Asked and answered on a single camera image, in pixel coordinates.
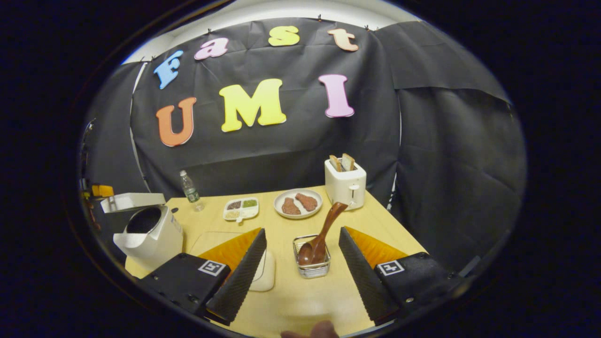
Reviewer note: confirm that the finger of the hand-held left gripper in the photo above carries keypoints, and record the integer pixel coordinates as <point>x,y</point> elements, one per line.
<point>103,190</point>

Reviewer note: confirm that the brown wooden spoon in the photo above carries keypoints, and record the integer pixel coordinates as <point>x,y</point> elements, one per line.
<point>328,225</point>

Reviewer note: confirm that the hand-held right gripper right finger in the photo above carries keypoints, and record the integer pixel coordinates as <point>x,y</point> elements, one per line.
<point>364,277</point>

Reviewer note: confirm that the white rice cooker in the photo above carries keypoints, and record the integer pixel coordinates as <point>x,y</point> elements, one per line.
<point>155,244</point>

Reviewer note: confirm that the brown meat piece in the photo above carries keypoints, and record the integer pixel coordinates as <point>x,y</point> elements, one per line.
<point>290,206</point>
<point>307,202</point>

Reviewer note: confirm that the toast slice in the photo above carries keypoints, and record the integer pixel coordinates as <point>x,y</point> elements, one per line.
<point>335,163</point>
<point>348,161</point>

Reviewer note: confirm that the white toaster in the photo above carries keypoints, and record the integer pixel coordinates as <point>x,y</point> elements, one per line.
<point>345,185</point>

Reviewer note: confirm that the white round plate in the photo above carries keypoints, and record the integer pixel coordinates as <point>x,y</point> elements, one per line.
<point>298,192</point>

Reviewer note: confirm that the clear plastic water bottle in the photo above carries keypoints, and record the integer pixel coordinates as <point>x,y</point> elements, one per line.
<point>190,192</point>

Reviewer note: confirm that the white divided grain dish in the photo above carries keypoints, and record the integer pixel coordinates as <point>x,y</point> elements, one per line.
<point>240,212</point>

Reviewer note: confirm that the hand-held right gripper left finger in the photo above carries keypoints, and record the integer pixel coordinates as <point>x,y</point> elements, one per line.
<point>239,281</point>

